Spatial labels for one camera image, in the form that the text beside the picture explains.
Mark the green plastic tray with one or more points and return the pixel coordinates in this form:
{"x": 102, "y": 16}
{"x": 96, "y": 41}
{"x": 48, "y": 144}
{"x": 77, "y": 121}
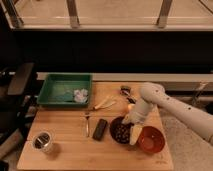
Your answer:
{"x": 58, "y": 90}

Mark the wooden cutting board table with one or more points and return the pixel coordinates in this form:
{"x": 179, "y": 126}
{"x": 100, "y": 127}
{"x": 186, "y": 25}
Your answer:
{"x": 73, "y": 151}

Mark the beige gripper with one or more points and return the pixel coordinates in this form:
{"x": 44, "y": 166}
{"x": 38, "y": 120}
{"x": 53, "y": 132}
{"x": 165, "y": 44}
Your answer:
{"x": 135, "y": 132}

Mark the orange bowl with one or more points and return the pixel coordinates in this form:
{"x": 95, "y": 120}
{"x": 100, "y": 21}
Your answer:
{"x": 151, "y": 140}

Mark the metal fork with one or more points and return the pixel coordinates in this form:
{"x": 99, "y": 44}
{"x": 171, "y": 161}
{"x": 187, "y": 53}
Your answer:
{"x": 87, "y": 116}

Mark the metal cup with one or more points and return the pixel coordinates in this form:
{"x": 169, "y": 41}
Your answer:
{"x": 42, "y": 142}

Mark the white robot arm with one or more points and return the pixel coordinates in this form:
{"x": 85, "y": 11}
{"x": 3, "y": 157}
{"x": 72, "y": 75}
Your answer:
{"x": 152, "y": 94}

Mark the black rectangular block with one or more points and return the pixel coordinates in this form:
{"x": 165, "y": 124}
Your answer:
{"x": 100, "y": 129}

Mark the orange apple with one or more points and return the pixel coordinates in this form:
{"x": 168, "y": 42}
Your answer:
{"x": 129, "y": 107}

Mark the wooden handled knife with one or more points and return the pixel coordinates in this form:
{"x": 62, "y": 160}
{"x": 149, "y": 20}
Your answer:
{"x": 103, "y": 106}

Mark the dark chair at left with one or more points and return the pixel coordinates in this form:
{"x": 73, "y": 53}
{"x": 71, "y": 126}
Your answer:
{"x": 16, "y": 97}

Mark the purple bowl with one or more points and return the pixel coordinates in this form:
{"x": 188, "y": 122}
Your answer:
{"x": 115, "y": 122}

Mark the dark grape bunch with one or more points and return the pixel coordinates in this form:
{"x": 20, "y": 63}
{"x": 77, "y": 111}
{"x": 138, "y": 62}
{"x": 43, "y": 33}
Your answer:
{"x": 122, "y": 134}

